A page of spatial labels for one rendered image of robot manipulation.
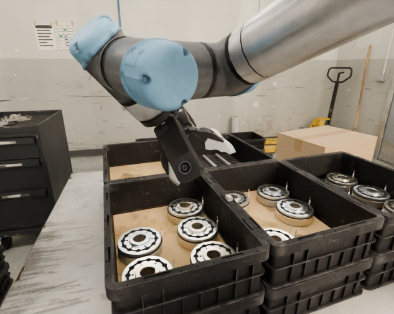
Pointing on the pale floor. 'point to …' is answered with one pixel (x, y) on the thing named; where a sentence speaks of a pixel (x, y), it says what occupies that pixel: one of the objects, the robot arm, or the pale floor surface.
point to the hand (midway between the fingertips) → (207, 171)
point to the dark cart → (26, 171)
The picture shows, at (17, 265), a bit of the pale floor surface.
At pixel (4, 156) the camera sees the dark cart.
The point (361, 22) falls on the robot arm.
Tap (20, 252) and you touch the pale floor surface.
